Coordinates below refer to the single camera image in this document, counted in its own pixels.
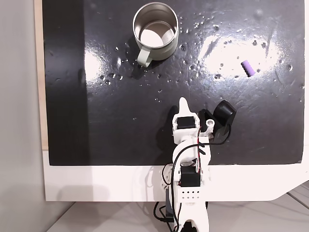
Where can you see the black glossy mat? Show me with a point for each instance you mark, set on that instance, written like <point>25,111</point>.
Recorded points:
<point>120,108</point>

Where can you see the purple ribbed pen grip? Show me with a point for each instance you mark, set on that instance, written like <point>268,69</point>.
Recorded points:
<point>248,68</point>

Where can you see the pale green steel mug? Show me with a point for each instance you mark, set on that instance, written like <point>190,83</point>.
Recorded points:
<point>155,31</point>

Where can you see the white board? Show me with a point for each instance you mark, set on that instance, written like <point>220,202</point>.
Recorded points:
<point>96,181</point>

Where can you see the black oval camera box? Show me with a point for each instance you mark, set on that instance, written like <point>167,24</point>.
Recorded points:
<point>224,113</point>

